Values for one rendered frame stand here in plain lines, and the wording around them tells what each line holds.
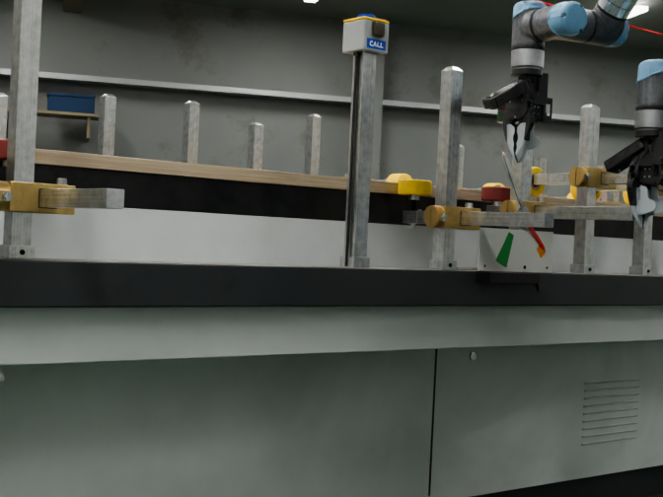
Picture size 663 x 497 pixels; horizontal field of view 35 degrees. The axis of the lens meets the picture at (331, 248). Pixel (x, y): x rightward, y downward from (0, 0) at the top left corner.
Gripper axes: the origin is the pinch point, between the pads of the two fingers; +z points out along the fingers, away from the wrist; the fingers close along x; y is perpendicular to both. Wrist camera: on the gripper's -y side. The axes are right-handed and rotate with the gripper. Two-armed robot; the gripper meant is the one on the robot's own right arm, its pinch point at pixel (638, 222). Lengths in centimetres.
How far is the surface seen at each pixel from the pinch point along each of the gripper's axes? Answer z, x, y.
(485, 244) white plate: 6.3, -18.0, -28.6
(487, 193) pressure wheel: -6.2, -4.1, -41.8
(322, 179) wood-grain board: -6, -50, -50
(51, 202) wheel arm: 3, -127, -23
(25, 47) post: -22, -130, -29
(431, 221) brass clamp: 1.9, -33.7, -30.7
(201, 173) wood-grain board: -6, -82, -50
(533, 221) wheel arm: 1.1, -26.6, -7.4
